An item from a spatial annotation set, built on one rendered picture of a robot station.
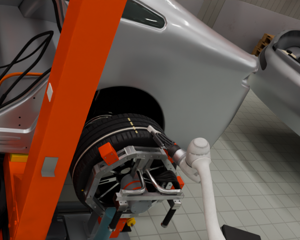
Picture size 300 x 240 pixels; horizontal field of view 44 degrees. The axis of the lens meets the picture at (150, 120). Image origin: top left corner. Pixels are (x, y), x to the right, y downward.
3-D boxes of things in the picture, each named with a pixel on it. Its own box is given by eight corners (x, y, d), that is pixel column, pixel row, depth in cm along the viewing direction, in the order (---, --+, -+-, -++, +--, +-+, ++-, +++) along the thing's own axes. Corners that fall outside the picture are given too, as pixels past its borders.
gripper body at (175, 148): (169, 160, 204) (158, 149, 208) (177, 157, 211) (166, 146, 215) (175, 150, 201) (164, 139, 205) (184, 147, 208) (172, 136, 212)
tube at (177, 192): (167, 172, 225) (174, 159, 219) (180, 195, 211) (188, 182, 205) (142, 171, 216) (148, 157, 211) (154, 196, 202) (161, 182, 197)
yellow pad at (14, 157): (31, 148, 243) (32, 142, 240) (34, 163, 232) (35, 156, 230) (8, 147, 236) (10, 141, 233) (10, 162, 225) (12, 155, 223)
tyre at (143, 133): (73, 198, 255) (162, 175, 274) (80, 225, 238) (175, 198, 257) (61, 124, 214) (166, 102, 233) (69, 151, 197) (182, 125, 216)
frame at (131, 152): (152, 209, 252) (184, 148, 226) (155, 217, 247) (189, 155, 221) (75, 212, 225) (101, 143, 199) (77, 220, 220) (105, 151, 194)
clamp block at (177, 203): (172, 197, 219) (175, 191, 216) (178, 209, 212) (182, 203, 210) (165, 197, 217) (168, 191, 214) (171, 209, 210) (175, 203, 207)
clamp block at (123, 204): (120, 198, 202) (123, 191, 200) (125, 211, 196) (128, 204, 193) (112, 198, 200) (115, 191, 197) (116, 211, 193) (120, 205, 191)
